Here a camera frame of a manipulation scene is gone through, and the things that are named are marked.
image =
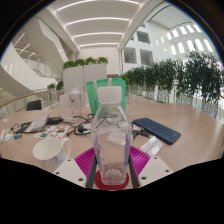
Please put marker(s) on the black charger block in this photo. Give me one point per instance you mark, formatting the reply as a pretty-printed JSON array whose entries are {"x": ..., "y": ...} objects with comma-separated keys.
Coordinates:
[{"x": 55, "y": 120}]

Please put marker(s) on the black chair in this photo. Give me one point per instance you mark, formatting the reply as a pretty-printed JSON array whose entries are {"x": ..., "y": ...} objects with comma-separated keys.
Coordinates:
[{"x": 34, "y": 105}]

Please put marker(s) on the white plastic packet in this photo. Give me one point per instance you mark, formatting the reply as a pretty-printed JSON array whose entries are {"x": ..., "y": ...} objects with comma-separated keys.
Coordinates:
[{"x": 151, "y": 146}]

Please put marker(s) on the green tote bag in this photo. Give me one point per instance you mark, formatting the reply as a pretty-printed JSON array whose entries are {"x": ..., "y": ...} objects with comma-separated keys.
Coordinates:
[{"x": 91, "y": 96}]

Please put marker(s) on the clear plastic drink bottle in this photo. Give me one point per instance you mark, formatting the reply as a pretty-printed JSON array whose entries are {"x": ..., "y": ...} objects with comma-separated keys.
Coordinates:
[{"x": 111, "y": 133}]

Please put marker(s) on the white chair with round back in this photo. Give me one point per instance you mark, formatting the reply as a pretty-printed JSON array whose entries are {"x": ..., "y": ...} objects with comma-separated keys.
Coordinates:
[{"x": 65, "y": 100}]

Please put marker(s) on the row of green hedge plants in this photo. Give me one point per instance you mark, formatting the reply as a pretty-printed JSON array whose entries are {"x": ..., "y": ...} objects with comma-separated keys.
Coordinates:
[{"x": 186, "y": 80}]

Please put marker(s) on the white cabinet topped with plants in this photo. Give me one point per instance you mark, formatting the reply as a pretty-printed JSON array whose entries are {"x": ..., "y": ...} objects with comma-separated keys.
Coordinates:
[{"x": 83, "y": 75}]

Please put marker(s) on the small cyan marker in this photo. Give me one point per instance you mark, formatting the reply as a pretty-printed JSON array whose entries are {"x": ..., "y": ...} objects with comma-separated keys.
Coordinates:
[{"x": 17, "y": 136}]

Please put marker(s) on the ceiling light strips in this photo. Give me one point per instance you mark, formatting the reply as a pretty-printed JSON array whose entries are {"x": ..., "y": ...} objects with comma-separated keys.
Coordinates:
[{"x": 96, "y": 20}]

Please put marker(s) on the colourful sticker sheet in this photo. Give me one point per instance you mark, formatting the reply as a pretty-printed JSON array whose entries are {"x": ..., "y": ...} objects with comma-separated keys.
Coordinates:
[{"x": 51, "y": 132}]

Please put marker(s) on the dark blue keyboard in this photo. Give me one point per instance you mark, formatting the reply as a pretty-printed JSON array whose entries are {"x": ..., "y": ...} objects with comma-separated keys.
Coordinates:
[{"x": 156, "y": 130}]

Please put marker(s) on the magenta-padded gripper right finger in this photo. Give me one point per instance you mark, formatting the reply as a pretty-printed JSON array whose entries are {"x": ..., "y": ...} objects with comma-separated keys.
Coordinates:
[{"x": 153, "y": 168}]

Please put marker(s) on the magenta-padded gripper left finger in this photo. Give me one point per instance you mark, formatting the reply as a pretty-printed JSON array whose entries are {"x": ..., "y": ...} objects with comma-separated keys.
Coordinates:
[{"x": 70, "y": 170}]

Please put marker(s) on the small potted plants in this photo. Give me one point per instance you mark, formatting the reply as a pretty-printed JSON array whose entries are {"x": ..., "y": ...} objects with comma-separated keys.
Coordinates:
[{"x": 55, "y": 87}]

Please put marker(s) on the open notebook with dark cover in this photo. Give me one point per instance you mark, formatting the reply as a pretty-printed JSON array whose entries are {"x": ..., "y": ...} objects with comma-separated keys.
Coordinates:
[{"x": 37, "y": 124}]

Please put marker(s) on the white mug with blue print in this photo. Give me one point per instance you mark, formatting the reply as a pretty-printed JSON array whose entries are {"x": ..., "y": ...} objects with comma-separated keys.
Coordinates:
[{"x": 50, "y": 151}]

